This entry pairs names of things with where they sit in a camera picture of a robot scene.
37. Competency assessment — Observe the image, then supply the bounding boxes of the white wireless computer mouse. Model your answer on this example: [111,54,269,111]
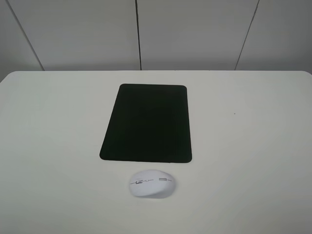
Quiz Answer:
[129,170,176,199]

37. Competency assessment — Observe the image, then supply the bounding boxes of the black rectangular mouse pad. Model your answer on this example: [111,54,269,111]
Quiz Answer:
[99,84,192,163]

